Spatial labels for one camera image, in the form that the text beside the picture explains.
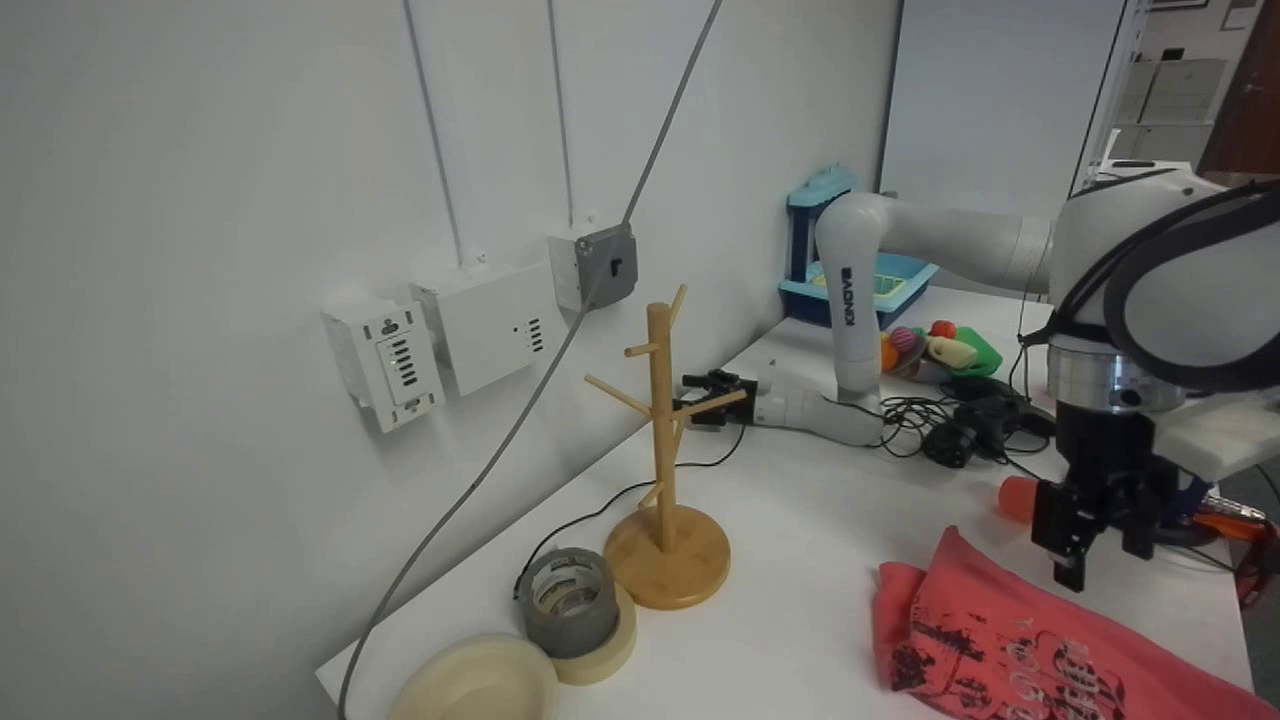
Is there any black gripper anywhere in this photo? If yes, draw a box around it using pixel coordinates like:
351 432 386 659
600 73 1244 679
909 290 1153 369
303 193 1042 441
1030 405 1185 595

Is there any pink printed sweatshirt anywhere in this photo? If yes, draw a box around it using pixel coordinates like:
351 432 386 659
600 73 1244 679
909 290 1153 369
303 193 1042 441
870 519 1280 720

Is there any orange cup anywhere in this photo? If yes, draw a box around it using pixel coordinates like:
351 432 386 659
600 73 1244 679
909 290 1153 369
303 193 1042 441
997 472 1042 529

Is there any orange clamp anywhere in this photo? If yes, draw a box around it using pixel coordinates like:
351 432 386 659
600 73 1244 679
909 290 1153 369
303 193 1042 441
1176 497 1270 551

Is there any black handheld controller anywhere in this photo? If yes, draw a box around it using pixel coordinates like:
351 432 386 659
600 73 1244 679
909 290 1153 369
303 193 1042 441
935 377 1057 451

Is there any black power adapter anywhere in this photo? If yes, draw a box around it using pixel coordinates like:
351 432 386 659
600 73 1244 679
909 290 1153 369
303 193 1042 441
920 419 977 472

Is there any green toy vegetable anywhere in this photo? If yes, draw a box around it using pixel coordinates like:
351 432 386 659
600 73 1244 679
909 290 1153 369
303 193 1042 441
924 317 1009 385

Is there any orange toy fruit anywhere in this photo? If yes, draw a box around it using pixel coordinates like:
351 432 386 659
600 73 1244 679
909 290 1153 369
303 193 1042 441
877 320 930 385

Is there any wooden mug tree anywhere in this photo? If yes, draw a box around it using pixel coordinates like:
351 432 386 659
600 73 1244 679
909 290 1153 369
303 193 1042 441
580 280 751 614

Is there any white board panel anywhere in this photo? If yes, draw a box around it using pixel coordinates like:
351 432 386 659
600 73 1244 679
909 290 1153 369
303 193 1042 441
877 0 1132 205

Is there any brown door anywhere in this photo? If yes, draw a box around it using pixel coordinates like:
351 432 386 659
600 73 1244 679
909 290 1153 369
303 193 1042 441
1196 0 1280 183

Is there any cream tape roll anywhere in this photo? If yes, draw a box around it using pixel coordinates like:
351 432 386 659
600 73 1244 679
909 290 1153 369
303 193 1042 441
535 605 640 690

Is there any grey junction box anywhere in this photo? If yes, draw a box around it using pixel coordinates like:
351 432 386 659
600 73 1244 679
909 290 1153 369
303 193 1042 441
545 214 640 317

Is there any cream bowl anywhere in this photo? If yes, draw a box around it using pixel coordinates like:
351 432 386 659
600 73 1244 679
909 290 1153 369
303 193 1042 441
386 633 560 720

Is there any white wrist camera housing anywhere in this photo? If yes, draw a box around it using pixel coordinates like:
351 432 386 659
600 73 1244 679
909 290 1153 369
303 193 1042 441
1153 393 1280 489

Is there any tangled black cable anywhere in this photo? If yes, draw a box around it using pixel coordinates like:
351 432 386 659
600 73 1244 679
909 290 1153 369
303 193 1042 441
863 385 964 465

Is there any black cable connector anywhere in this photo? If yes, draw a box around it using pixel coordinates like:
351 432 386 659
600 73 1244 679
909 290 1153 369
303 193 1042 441
671 369 758 432

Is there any paper wall notice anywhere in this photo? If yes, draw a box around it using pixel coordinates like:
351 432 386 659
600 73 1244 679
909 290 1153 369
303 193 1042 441
1110 50 1222 173

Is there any black table cable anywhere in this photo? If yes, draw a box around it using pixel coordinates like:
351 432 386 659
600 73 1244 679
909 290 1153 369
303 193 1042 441
510 416 751 605

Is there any grey hanging cable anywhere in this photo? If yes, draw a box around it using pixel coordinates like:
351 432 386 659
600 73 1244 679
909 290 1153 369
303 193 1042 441
333 0 726 720

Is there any white wall box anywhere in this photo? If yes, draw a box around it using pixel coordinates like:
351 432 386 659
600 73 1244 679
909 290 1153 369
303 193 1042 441
412 256 551 400

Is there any white wall conduit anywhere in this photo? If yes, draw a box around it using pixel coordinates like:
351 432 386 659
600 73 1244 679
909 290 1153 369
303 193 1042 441
397 0 466 270
539 0 580 233

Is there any white printed wall outlet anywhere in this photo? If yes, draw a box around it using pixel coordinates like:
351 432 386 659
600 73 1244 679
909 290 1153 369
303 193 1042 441
318 290 449 437

